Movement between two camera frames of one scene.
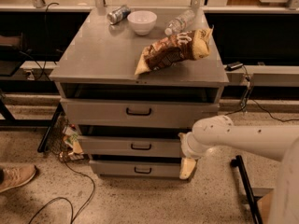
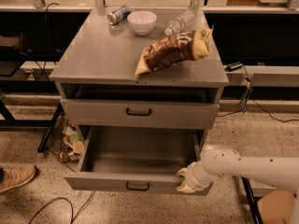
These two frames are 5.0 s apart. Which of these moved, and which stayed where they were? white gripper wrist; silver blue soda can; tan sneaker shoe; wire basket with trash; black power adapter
Moved: white gripper wrist
Stayed: wire basket with trash; silver blue soda can; black power adapter; tan sneaker shoe
